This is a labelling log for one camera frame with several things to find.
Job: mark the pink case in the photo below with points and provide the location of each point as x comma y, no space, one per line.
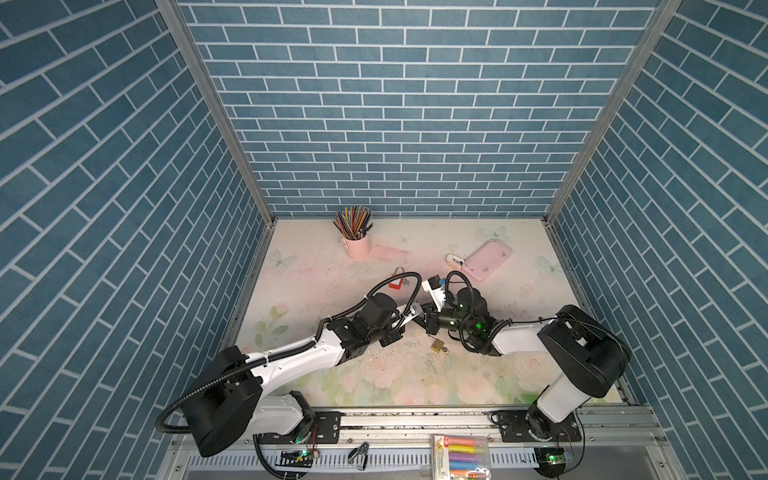
481,264

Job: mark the black metal clip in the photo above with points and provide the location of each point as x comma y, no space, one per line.
358,457

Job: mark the marker pack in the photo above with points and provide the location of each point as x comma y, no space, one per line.
460,457

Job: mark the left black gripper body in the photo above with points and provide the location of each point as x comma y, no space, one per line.
387,333

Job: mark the red padlock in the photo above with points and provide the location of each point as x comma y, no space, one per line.
397,282

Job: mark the circuit board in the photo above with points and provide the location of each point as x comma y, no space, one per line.
551,462
296,458

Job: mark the right circuit board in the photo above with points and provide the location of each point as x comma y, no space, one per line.
551,462

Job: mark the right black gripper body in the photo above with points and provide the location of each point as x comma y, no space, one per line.
448,320

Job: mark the pink pencil cup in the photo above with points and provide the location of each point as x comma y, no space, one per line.
357,249

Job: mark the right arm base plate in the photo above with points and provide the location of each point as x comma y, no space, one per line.
516,427

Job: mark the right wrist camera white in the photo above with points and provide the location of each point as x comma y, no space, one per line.
435,287

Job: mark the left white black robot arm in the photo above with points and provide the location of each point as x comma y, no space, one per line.
234,392

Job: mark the large brass padlock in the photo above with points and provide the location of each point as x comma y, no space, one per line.
439,346

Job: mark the blue padlock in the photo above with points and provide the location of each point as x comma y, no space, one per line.
412,314

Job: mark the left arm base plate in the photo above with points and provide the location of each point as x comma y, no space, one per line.
323,429

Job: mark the left circuit board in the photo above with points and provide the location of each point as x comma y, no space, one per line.
296,458

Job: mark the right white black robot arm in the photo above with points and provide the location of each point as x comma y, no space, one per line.
590,357

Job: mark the white small device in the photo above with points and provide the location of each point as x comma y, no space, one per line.
454,260

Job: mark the coloured pencils bundle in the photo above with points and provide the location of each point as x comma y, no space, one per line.
353,222

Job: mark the aluminium front rail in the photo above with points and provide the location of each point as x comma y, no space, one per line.
603,426

